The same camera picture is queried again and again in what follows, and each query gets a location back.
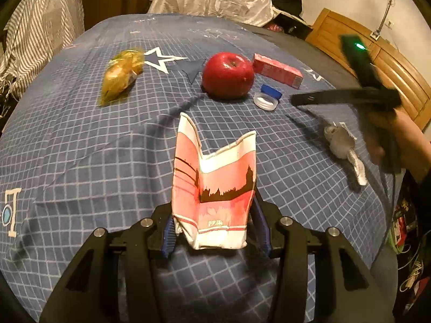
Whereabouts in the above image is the white knotted sock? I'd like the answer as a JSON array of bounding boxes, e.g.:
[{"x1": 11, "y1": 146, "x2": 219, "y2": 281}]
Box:
[{"x1": 324, "y1": 122, "x2": 367, "y2": 187}]

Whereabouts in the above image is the orange printed paper cup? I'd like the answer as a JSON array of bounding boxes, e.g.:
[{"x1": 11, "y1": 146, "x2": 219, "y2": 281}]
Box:
[{"x1": 171, "y1": 113, "x2": 256, "y2": 250}]

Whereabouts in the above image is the person's right hand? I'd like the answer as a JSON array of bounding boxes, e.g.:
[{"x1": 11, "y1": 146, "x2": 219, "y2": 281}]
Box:
[{"x1": 362, "y1": 109, "x2": 430, "y2": 184}]

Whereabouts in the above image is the red cardboard box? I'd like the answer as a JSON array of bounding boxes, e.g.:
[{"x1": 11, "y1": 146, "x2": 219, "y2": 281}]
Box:
[{"x1": 252, "y1": 53, "x2": 303, "y2": 89}]

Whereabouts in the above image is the blue bottle cap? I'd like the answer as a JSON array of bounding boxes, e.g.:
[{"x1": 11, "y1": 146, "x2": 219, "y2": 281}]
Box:
[{"x1": 261, "y1": 85, "x2": 282, "y2": 101}]

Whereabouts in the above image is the blue checked bed sheet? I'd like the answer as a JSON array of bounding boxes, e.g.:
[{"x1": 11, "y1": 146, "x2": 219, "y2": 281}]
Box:
[{"x1": 1, "y1": 15, "x2": 401, "y2": 319}]

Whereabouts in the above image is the red apple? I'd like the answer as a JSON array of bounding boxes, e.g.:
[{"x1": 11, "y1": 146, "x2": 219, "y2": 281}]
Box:
[{"x1": 201, "y1": 52, "x2": 254, "y2": 101}]

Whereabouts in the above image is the yellow crumpled wrapper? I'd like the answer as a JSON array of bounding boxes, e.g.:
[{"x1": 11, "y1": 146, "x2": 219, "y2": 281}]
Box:
[{"x1": 99, "y1": 49, "x2": 145, "y2": 106}]

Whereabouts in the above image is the striped hanging cloth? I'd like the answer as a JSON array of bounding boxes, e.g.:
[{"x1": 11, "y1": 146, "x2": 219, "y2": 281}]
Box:
[{"x1": 1, "y1": 0, "x2": 84, "y2": 101}]

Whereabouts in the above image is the wall cable lamp arm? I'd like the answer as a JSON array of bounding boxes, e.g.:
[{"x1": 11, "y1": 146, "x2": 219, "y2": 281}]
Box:
[{"x1": 369, "y1": 0, "x2": 397, "y2": 41}]

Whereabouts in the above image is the clear plastic ring lid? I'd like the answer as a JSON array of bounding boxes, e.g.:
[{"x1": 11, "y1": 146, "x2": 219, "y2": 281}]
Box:
[{"x1": 253, "y1": 92, "x2": 278, "y2": 112}]

